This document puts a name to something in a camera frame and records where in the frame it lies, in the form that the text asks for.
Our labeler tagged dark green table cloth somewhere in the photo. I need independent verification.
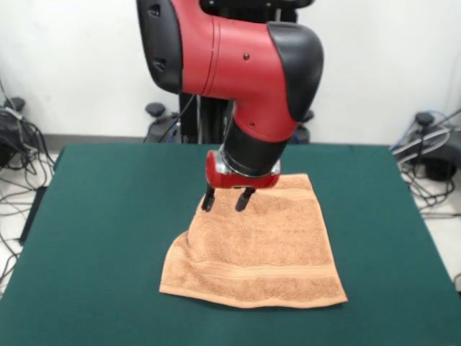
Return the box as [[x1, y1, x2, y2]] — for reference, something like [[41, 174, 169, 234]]
[[0, 143, 461, 346]]

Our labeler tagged blue cable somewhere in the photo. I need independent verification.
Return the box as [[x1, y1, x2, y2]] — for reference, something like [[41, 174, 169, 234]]
[[390, 110, 453, 152]]

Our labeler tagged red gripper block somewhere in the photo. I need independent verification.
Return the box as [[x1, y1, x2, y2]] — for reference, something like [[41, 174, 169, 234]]
[[200, 149, 282, 213]]

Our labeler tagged black cable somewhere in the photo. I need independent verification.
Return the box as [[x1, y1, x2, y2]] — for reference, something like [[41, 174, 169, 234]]
[[158, 94, 199, 143]]

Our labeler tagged orange terry towel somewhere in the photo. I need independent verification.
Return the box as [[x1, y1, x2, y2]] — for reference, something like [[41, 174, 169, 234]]
[[159, 172, 349, 310]]

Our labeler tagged black pedestal foot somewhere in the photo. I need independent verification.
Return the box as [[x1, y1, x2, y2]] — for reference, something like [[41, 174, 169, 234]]
[[143, 102, 183, 144], [287, 110, 316, 144], [394, 111, 461, 181], [0, 96, 28, 170]]

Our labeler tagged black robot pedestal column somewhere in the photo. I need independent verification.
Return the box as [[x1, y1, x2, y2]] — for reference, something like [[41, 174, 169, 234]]
[[178, 0, 314, 145]]

